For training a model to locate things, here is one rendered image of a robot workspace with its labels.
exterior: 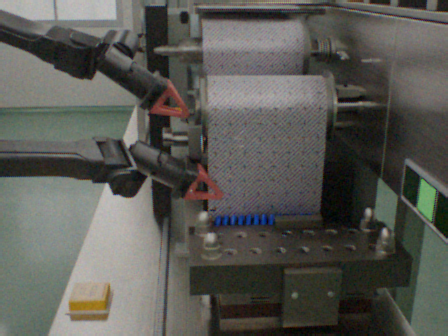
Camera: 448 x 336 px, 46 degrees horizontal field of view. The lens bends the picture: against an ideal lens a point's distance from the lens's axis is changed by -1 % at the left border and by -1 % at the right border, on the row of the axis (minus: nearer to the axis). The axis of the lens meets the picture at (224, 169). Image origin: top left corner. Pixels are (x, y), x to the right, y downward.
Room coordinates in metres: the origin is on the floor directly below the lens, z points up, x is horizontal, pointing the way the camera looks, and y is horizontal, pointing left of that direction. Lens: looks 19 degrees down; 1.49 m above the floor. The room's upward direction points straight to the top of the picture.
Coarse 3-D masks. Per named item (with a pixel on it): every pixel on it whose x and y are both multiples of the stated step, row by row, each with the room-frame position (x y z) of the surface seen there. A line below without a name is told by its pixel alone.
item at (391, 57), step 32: (320, 32) 1.47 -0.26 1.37; (352, 32) 1.19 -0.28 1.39; (384, 32) 1.00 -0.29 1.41; (416, 32) 0.86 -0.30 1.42; (320, 64) 1.46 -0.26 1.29; (352, 64) 1.18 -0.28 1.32; (384, 64) 0.99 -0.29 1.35; (416, 64) 0.85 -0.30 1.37; (352, 96) 1.16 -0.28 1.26; (384, 96) 0.97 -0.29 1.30; (416, 96) 0.83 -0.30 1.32; (352, 128) 1.14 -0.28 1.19; (384, 128) 0.95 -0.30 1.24; (416, 128) 0.82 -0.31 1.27; (384, 160) 0.94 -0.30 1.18; (416, 160) 0.81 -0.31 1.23
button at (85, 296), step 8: (80, 288) 0.91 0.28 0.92; (88, 288) 0.91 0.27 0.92; (96, 288) 0.91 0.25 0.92; (104, 288) 0.91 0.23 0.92; (72, 296) 0.88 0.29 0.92; (80, 296) 0.88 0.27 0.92; (88, 296) 0.88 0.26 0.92; (96, 296) 0.88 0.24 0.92; (104, 296) 0.88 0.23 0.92; (72, 304) 0.86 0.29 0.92; (80, 304) 0.86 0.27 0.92; (88, 304) 0.86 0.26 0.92; (96, 304) 0.86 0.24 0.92; (104, 304) 0.87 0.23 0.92
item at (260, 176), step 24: (216, 144) 1.01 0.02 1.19; (240, 144) 1.02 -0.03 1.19; (264, 144) 1.02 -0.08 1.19; (288, 144) 1.02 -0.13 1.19; (312, 144) 1.03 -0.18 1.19; (216, 168) 1.01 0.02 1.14; (240, 168) 1.02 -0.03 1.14; (264, 168) 1.02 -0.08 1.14; (288, 168) 1.02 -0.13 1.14; (312, 168) 1.03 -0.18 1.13; (240, 192) 1.02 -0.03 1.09; (264, 192) 1.02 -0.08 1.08; (288, 192) 1.02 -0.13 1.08; (312, 192) 1.03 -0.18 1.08; (216, 216) 1.01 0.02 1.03
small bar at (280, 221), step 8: (280, 216) 0.98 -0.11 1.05; (288, 216) 0.98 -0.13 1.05; (296, 216) 0.98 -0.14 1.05; (304, 216) 0.98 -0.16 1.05; (312, 216) 0.98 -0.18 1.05; (320, 216) 0.98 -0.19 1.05; (280, 224) 0.96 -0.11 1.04; (288, 224) 0.96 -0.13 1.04; (296, 224) 0.96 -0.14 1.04; (304, 224) 0.97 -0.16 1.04; (312, 224) 0.97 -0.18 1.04; (320, 224) 0.97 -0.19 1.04
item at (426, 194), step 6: (420, 186) 0.76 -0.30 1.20; (426, 186) 0.74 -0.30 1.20; (420, 192) 0.76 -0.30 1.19; (426, 192) 0.74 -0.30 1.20; (432, 192) 0.72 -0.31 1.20; (420, 198) 0.76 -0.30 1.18; (426, 198) 0.74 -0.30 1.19; (432, 198) 0.72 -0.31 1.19; (420, 204) 0.76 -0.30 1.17; (426, 204) 0.74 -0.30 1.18; (432, 204) 0.72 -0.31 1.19; (420, 210) 0.75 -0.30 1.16; (426, 210) 0.73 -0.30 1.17; (432, 210) 0.72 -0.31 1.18; (426, 216) 0.73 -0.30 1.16
